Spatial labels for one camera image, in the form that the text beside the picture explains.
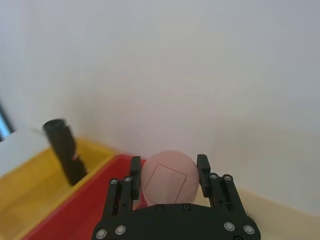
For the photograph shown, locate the red plastic bin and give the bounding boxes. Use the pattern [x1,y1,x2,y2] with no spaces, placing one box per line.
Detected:
[24,153,149,240]

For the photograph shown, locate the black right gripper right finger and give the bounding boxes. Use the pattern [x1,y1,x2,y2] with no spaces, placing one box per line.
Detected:
[196,154,248,217]

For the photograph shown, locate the pink cup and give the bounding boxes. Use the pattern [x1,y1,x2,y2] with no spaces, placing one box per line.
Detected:
[140,150,200,207]

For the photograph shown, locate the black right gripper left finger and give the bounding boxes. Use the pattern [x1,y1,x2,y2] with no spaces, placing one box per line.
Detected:
[103,155,142,219]

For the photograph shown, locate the black cylindrical tool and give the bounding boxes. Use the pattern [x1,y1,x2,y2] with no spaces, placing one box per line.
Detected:
[41,117,89,187]

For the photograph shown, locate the yellow plastic bin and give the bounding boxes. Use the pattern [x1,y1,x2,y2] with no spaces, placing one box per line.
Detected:
[0,136,117,240]

